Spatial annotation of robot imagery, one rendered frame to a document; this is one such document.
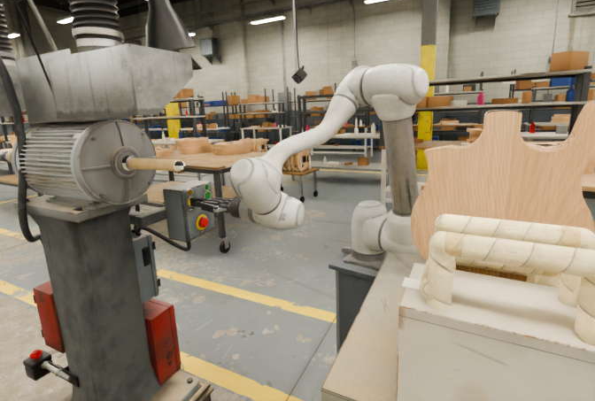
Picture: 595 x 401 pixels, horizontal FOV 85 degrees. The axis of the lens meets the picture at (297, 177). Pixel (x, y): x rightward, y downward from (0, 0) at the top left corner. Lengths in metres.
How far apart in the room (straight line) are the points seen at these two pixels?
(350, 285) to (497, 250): 1.09
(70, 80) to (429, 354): 0.91
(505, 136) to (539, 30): 11.14
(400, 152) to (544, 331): 0.79
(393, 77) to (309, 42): 11.88
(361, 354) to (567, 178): 0.53
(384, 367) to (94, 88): 0.83
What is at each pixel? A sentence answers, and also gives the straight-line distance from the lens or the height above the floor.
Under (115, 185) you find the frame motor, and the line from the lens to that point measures 1.08.
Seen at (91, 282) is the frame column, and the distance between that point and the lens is 1.29.
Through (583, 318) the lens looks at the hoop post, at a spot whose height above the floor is 1.13.
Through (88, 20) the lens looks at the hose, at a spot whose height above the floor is 1.60.
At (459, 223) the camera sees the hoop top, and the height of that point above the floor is 1.20.
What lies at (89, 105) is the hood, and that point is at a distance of 0.90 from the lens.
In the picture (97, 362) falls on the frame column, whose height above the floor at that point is 0.58.
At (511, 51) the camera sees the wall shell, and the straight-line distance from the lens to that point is 11.77.
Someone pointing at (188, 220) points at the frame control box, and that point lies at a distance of 1.26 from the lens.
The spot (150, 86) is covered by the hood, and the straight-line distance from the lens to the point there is 0.79.
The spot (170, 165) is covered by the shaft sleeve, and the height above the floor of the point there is 1.25.
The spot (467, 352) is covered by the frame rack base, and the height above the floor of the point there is 1.06.
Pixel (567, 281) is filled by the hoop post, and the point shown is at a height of 1.14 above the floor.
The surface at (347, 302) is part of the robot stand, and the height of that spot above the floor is 0.53.
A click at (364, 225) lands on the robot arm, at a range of 1.43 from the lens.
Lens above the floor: 1.38
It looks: 12 degrees down
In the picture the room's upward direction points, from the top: 2 degrees counter-clockwise
